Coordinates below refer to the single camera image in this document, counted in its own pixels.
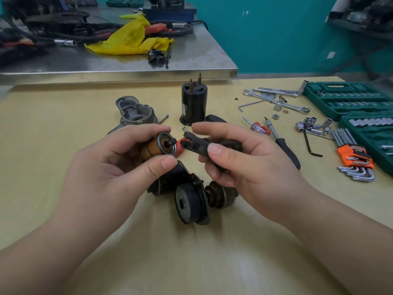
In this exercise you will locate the person's left hand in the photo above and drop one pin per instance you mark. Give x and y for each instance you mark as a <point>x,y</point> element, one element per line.
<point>95,181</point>

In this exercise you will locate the black tool bag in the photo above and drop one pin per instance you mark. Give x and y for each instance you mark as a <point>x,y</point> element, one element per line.
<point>365,13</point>

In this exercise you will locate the long steel bolt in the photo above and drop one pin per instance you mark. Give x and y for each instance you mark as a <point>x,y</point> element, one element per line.
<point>163,119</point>

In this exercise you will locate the person's left thumb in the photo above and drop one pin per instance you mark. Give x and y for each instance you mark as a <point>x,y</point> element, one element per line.
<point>150,172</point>

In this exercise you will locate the black hex key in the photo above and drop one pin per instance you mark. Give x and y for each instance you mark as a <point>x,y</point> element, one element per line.
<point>310,147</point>

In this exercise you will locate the row of chrome sockets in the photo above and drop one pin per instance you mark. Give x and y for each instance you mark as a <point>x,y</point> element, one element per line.
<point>353,104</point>
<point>371,121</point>

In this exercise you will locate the green socket set case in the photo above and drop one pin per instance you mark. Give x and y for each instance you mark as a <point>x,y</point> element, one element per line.
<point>337,98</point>

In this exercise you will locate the orange plastic part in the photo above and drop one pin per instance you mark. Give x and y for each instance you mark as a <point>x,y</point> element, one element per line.
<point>180,152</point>

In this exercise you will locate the yellow cloth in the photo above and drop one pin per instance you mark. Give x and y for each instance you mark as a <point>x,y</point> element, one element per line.
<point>129,39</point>

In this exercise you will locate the dark pinion gear assembly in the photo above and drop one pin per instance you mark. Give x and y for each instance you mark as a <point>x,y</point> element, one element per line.
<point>221,195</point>

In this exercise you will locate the dark screwdriver bit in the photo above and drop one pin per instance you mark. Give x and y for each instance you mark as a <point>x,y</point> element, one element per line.
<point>168,55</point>

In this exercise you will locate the thin steel rod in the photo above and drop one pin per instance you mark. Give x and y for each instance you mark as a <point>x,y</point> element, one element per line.
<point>319,135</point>

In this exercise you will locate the person's right forearm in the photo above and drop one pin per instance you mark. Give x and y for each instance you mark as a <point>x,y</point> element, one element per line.
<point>344,242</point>

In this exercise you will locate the black brush holder part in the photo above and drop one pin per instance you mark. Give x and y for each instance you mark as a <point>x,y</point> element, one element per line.
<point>196,144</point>

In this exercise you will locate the silver hex key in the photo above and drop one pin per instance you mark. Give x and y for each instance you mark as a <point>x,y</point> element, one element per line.
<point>250,104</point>

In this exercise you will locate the black cylindrical motor casing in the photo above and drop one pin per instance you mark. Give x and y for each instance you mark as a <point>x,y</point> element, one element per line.
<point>193,102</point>

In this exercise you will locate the person's right thumb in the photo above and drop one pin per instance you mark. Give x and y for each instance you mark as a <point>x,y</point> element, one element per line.
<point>233,158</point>

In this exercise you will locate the small black metal part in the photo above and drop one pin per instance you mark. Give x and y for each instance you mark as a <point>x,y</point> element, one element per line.
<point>156,57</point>

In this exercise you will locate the grey metal starter housing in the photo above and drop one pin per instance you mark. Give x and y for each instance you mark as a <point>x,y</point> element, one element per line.
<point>136,112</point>

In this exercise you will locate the person's left forearm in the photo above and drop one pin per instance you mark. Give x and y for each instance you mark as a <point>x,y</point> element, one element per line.
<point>40,251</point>

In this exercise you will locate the chrome combination wrench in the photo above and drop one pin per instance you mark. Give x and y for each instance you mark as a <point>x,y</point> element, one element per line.
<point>294,106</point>

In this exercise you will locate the blue bench machine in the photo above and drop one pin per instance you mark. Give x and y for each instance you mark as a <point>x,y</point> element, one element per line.
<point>169,10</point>

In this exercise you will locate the person's right hand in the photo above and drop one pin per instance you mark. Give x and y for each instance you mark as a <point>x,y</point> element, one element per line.
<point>264,178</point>

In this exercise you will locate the black end cap with disc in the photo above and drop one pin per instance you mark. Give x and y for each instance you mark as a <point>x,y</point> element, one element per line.
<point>190,199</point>

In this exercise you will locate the copper motor armature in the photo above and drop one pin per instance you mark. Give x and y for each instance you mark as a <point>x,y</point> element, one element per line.
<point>164,143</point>

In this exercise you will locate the stainless steel workbench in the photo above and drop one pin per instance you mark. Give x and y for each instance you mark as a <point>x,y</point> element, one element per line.
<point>196,58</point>

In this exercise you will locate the orange hex key set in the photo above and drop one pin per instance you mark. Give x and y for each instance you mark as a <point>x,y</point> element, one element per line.
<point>354,153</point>

